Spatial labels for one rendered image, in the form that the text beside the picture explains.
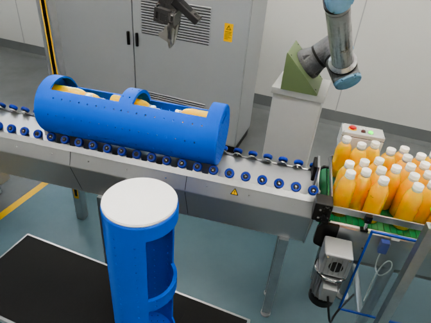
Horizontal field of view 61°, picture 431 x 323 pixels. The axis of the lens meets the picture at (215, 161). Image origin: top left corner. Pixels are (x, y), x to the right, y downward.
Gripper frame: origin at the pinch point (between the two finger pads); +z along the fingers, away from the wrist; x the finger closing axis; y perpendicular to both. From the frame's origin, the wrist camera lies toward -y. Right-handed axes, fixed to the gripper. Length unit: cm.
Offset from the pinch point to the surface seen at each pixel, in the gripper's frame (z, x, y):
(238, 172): 52, -3, -39
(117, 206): 41, 51, -6
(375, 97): 114, -276, -135
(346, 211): 39, 11, -87
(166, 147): 41.9, 9.8, -6.5
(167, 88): 119, -159, 64
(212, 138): 30.7, 6.8, -25.4
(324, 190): 49, -9, -80
